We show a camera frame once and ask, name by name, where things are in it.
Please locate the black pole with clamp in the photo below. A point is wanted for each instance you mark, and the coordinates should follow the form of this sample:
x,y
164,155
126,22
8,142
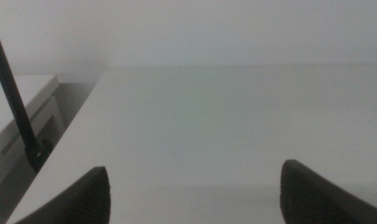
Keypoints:
x,y
11,93

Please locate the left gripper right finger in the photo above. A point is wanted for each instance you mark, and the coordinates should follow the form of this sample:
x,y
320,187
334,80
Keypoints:
x,y
309,199

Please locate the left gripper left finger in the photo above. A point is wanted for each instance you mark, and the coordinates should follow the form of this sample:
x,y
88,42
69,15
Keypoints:
x,y
86,199

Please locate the white side cabinet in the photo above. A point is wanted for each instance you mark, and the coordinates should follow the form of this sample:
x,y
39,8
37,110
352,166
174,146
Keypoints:
x,y
23,90

